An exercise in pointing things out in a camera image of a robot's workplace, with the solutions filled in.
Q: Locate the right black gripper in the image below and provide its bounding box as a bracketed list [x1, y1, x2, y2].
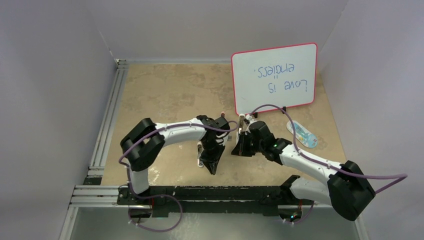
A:
[232, 131, 265, 157]

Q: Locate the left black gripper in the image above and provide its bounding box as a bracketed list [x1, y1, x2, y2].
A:
[200, 139, 226, 175]

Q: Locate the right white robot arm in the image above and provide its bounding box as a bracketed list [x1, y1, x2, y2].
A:
[231, 121, 376, 221]

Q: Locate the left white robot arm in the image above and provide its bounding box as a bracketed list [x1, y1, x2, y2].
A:
[119, 115, 231, 205]

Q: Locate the blue patterned oval case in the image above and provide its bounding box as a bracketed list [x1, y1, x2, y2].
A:
[286, 120, 318, 149]

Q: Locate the red-framed whiteboard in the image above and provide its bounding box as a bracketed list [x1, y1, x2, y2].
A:
[230, 42, 318, 114]

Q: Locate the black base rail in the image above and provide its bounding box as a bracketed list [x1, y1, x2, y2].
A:
[117, 185, 312, 218]

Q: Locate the aluminium frame rail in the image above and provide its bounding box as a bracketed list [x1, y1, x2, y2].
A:
[87, 59, 130, 178]

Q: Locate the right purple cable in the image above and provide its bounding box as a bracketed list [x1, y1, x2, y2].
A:
[249, 104, 408, 226]

